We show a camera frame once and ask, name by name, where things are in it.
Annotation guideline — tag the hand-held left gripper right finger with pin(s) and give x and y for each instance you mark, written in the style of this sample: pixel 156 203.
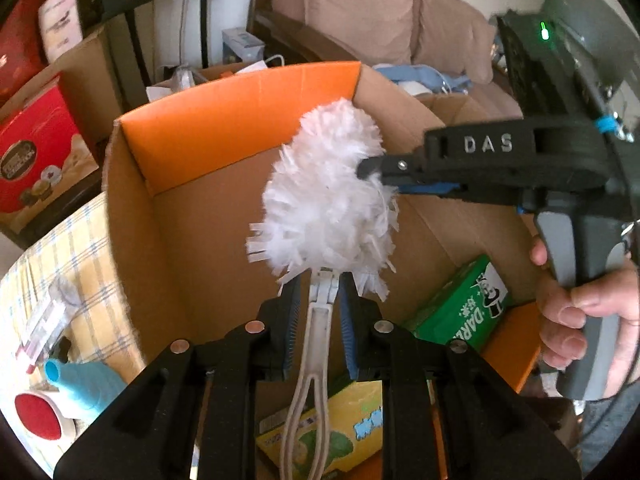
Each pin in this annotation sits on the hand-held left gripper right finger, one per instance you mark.
pixel 348 330

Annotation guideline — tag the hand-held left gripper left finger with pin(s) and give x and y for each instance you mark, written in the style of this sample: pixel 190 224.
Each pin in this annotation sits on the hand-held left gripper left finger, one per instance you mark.
pixel 292 320

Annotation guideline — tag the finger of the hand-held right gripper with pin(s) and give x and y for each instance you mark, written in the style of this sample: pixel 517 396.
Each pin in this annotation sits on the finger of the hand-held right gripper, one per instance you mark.
pixel 400 167

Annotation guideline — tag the white fluffy duster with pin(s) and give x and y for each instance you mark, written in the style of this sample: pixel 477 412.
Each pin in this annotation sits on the white fluffy duster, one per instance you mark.
pixel 320 200

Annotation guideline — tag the cardboard box with orange flaps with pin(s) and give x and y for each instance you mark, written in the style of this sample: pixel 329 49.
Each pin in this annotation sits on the cardboard box with orange flaps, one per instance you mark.
pixel 200 240

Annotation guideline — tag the teal silicone funnel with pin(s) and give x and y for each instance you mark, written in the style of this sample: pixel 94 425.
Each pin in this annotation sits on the teal silicone funnel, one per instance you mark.
pixel 85 382

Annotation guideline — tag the clear plastic bottle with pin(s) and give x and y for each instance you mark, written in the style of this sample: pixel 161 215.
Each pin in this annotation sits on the clear plastic bottle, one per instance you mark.
pixel 47 317

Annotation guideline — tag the person's right hand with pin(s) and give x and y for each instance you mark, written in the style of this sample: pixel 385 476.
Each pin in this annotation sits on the person's right hand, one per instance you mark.
pixel 625 310

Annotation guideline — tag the yellow printed box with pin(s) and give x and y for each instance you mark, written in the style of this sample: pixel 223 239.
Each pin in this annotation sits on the yellow printed box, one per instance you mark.
pixel 360 420

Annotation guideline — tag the blue cloth on sofa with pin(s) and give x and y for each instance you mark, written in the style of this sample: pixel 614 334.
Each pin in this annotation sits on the blue cloth on sofa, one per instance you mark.
pixel 420 77

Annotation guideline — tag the green printed box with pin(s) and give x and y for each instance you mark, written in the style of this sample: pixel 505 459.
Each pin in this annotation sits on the green printed box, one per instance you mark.
pixel 460 310

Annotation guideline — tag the small beige sofa cushion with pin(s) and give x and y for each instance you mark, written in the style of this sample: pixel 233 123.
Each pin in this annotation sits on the small beige sofa cushion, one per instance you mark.
pixel 450 35

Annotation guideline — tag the large beige sofa cushion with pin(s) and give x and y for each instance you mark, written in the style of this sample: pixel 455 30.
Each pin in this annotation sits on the large beige sofa cushion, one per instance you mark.
pixel 360 10

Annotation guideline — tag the blue and white box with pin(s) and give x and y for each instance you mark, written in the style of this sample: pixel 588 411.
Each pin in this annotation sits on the blue and white box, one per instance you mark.
pixel 242 45

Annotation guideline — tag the white box of clutter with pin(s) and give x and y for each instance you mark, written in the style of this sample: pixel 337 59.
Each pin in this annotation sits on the white box of clutter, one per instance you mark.
pixel 220 72

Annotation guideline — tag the yellow checked blanket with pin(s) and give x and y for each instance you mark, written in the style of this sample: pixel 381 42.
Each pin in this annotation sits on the yellow checked blanket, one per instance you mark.
pixel 85 250

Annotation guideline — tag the dark wooden low cabinet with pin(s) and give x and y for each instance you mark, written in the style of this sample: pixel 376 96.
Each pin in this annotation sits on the dark wooden low cabinet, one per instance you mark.
pixel 60 215

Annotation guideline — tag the red lint brush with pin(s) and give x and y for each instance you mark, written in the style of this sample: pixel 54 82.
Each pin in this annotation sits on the red lint brush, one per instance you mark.
pixel 37 410

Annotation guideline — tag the person's grey trousers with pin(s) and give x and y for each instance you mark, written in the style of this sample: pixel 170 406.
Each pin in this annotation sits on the person's grey trousers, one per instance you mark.
pixel 605 430

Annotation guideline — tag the red chocolate gift box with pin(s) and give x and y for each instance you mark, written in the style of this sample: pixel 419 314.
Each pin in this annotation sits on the red chocolate gift box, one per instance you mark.
pixel 35 150

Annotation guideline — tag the plain brown cardboard box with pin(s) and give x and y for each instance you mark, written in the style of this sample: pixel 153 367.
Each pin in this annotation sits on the plain brown cardboard box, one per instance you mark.
pixel 95 75

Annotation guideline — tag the pink and white box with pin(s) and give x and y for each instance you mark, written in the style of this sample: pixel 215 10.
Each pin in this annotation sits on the pink and white box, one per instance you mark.
pixel 60 20

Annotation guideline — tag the red gift bag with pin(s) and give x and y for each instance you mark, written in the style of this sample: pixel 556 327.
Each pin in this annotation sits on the red gift bag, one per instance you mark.
pixel 20 45

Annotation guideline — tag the wooden frame sofa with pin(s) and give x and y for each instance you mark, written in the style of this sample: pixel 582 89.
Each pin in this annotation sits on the wooden frame sofa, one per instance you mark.
pixel 285 30

